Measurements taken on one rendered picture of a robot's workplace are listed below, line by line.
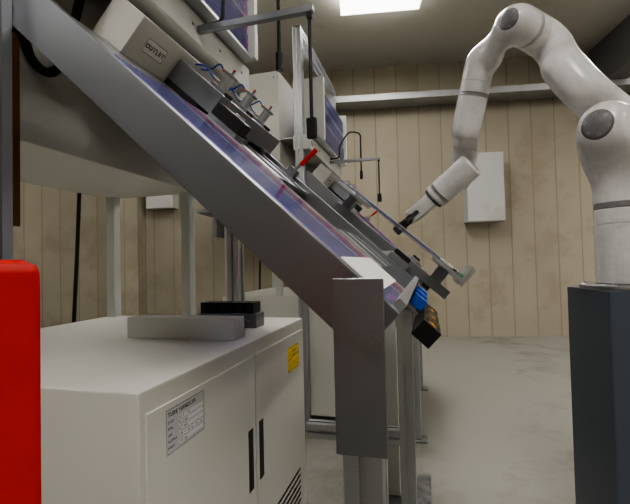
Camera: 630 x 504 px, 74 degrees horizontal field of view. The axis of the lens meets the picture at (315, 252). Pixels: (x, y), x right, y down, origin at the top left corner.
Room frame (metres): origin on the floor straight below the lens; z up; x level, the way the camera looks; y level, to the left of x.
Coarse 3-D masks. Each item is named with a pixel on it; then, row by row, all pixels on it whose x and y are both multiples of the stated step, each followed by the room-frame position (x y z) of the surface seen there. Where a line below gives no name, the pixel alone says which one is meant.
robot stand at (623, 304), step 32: (576, 288) 1.02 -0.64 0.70; (576, 320) 1.02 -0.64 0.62; (608, 320) 0.89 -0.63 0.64; (576, 352) 1.03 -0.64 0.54; (608, 352) 0.90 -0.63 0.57; (576, 384) 1.04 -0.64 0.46; (608, 384) 0.90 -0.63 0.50; (576, 416) 1.04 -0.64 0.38; (608, 416) 0.91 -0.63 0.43; (576, 448) 1.05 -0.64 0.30; (608, 448) 0.91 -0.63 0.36; (576, 480) 1.05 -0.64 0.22; (608, 480) 0.92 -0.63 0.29
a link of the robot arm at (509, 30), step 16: (512, 16) 1.05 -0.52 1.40; (528, 16) 1.04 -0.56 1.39; (496, 32) 1.10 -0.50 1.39; (512, 32) 1.07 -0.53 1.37; (528, 32) 1.06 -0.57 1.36; (480, 48) 1.21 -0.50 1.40; (496, 48) 1.13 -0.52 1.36; (480, 64) 1.23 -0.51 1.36; (496, 64) 1.20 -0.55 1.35; (464, 80) 1.26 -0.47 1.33; (480, 80) 1.24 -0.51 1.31
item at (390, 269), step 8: (344, 232) 0.93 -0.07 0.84; (352, 240) 0.90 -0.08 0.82; (360, 240) 1.03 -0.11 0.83; (360, 248) 0.88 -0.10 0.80; (368, 248) 1.03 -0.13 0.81; (368, 256) 0.83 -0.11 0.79; (376, 256) 1.01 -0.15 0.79; (384, 264) 0.98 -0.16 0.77; (392, 272) 0.90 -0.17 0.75; (400, 272) 1.01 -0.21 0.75; (400, 280) 0.90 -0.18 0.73; (408, 280) 1.00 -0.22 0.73
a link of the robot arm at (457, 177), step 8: (464, 160) 1.30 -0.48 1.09; (448, 168) 1.35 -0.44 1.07; (456, 168) 1.31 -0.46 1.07; (464, 168) 1.30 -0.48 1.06; (472, 168) 1.29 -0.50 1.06; (440, 176) 1.36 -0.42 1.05; (448, 176) 1.33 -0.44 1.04; (456, 176) 1.31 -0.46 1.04; (464, 176) 1.31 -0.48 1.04; (472, 176) 1.31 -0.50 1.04; (440, 184) 1.34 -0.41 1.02; (448, 184) 1.33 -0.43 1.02; (456, 184) 1.32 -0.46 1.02; (464, 184) 1.32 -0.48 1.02; (440, 192) 1.35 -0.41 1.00; (448, 192) 1.34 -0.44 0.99; (456, 192) 1.34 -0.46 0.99; (448, 200) 1.36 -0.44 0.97
